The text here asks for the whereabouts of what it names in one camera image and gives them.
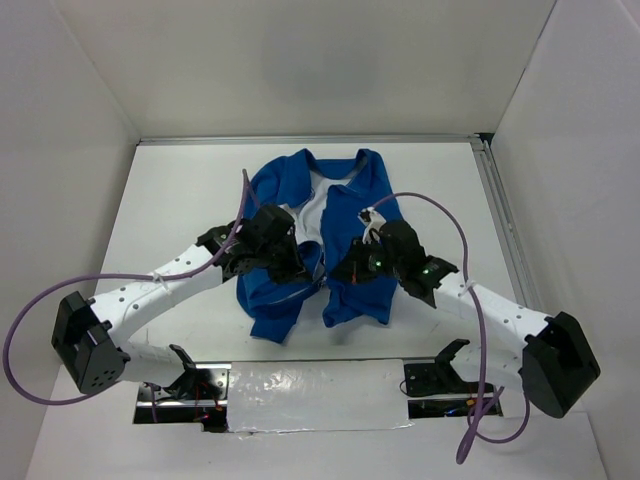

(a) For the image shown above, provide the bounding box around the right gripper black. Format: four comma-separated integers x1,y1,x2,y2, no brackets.
330,236,405,284

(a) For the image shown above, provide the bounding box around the blue zip jacket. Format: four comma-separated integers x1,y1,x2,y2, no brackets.
236,149,402,344

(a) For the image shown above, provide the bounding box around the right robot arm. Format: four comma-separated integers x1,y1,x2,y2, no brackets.
331,209,601,418

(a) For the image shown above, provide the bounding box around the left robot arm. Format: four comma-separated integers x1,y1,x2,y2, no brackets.
52,204,311,399

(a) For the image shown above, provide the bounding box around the silver tape patch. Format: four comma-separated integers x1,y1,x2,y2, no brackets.
227,359,412,433

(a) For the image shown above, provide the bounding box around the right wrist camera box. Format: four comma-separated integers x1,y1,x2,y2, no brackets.
358,207,386,244

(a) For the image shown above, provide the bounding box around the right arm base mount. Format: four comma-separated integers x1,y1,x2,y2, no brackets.
399,339,478,420

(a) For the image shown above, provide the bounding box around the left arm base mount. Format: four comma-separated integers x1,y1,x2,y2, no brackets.
133,345,231,433

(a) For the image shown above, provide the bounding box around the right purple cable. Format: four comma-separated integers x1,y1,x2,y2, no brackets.
369,190,531,466

